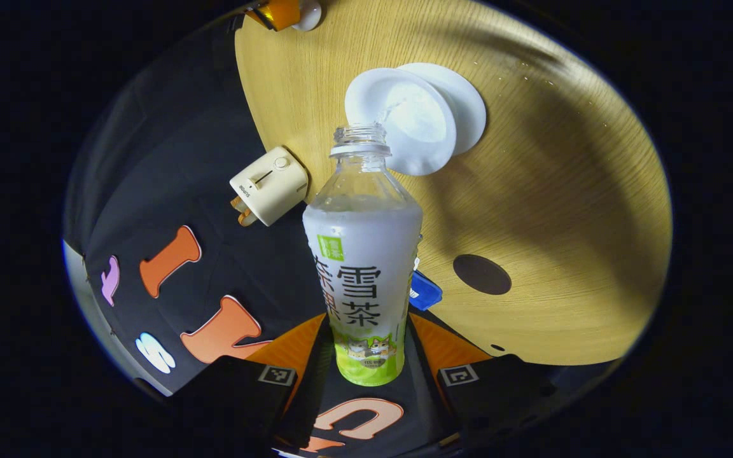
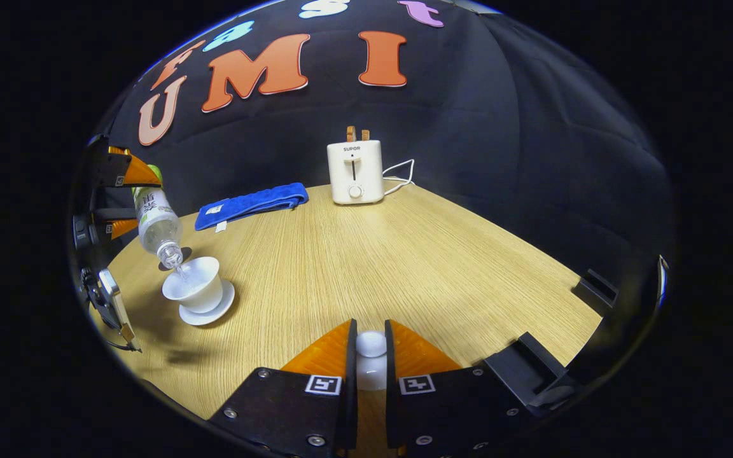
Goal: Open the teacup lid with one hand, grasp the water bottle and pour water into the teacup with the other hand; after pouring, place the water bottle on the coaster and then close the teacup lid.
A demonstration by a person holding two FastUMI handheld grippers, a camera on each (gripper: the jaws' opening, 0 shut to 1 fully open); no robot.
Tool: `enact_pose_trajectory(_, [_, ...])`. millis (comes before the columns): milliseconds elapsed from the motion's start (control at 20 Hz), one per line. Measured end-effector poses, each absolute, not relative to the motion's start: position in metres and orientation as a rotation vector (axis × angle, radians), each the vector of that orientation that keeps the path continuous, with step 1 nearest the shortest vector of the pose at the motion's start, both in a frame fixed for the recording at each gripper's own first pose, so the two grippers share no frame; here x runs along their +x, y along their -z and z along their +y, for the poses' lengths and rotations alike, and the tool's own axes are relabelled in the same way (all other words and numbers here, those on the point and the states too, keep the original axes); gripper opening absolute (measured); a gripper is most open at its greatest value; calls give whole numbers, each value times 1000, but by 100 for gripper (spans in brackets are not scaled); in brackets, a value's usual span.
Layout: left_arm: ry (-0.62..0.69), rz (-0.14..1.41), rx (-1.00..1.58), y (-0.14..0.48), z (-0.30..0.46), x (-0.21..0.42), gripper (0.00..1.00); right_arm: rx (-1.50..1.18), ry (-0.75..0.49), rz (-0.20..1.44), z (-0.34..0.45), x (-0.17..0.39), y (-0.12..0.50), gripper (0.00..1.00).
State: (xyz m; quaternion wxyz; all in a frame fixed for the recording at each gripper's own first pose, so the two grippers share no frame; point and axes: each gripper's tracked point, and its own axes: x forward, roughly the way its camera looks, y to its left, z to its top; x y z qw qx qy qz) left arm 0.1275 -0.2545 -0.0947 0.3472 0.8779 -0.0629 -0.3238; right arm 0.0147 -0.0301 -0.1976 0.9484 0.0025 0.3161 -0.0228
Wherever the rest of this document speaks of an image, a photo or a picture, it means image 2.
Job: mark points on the white toaster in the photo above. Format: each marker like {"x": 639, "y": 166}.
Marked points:
{"x": 355, "y": 172}

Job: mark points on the dark round coaster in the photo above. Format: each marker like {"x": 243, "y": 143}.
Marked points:
{"x": 186, "y": 250}

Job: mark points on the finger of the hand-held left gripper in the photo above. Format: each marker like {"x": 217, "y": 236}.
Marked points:
{"x": 118, "y": 170}
{"x": 115, "y": 222}

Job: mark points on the black backdrop cloth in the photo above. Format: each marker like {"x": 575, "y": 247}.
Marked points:
{"x": 500, "y": 140}

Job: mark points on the white saucer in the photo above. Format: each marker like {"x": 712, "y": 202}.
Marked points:
{"x": 223, "y": 308}

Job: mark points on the blue folded towel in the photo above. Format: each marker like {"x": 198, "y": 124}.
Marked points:
{"x": 252, "y": 202}

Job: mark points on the white teacup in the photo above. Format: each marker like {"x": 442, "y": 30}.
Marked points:
{"x": 195, "y": 289}

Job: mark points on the black table bracket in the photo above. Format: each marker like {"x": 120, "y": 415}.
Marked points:
{"x": 597, "y": 289}
{"x": 525, "y": 372}

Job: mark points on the clear water bottle green label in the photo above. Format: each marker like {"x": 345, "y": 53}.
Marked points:
{"x": 156, "y": 222}

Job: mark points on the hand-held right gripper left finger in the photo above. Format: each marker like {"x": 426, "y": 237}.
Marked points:
{"x": 349, "y": 394}

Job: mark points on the white teacup lid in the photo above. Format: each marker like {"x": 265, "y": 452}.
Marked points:
{"x": 371, "y": 345}

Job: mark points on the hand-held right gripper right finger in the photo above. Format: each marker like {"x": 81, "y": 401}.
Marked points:
{"x": 393, "y": 394}

